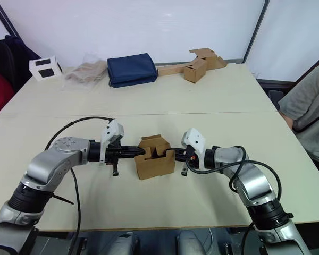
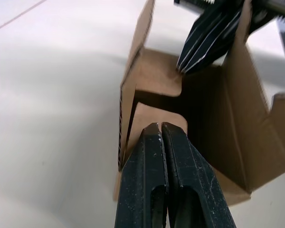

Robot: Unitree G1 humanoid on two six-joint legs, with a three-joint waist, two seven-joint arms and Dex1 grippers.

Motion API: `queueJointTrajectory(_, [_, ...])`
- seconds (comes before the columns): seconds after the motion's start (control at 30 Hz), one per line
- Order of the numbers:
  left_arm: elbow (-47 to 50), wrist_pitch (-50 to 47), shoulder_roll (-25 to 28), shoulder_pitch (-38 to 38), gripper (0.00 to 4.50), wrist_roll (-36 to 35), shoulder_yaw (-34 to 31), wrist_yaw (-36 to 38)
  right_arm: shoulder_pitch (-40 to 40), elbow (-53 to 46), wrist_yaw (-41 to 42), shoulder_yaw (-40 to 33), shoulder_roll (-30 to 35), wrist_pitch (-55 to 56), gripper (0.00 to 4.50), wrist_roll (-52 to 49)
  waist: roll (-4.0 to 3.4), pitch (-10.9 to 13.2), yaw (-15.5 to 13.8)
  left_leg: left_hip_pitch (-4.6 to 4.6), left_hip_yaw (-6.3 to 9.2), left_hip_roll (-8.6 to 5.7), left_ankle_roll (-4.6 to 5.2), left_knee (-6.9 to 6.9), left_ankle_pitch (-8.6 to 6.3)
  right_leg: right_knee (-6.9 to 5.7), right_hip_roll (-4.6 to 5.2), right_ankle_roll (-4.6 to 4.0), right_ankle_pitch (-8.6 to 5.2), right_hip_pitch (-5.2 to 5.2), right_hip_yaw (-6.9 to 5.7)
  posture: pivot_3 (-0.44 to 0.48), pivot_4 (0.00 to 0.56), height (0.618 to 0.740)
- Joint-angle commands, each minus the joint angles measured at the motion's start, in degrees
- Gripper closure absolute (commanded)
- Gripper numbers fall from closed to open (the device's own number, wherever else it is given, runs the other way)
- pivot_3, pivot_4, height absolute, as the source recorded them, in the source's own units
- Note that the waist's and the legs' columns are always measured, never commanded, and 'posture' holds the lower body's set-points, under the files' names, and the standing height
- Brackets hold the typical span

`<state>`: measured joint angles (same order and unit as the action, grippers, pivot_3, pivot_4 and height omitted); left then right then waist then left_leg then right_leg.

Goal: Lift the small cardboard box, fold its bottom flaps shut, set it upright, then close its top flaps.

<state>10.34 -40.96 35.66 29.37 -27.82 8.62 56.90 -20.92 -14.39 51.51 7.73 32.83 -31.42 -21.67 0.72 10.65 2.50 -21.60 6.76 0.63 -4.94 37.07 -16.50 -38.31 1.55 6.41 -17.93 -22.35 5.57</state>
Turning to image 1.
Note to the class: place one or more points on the small cardboard box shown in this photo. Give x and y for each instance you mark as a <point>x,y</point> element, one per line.
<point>154,167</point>
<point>194,71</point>

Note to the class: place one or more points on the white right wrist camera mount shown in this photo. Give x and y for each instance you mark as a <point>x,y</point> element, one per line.
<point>195,139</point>

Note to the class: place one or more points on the light wooden plank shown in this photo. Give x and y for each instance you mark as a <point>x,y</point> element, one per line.
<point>171,70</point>

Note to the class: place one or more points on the navy blue folded fabric bag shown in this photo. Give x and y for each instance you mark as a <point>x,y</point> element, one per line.
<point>131,69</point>

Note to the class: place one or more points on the black chair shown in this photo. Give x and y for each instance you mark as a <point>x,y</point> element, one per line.
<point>273,91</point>

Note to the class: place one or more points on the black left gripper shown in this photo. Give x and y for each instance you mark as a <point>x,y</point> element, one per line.
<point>115,154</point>

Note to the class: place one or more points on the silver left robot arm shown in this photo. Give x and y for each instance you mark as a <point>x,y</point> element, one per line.
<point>50,162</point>

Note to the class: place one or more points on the white box with black squares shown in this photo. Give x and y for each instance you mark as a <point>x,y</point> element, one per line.
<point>43,67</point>

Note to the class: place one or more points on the dark navy jacket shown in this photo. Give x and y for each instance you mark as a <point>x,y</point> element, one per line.
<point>5,61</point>

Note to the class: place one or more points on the grey rounded shape under table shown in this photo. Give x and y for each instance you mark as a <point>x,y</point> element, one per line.
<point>122,244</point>
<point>190,244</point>

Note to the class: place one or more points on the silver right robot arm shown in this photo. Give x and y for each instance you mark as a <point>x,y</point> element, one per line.
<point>251,180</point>

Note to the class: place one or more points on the clear plastic bag of cardboard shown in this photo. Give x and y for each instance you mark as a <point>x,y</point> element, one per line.
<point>85,71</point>

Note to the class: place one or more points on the dark partition frame bar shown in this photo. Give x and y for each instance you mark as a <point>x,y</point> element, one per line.
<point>8,20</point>
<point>256,29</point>

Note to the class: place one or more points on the person in grey shirt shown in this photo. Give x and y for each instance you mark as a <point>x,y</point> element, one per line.
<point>308,106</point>

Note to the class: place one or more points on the small closed cardboard box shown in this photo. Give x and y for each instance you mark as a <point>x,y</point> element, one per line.
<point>194,71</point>

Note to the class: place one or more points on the unfolded cardboard box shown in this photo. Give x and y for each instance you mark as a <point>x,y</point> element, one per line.
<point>210,59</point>

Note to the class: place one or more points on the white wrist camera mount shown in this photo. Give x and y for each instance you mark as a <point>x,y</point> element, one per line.
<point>195,139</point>
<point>112,130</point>

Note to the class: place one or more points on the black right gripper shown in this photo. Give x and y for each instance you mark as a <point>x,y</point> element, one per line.
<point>191,158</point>

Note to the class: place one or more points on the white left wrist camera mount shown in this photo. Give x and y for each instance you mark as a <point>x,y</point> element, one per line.
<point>112,130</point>

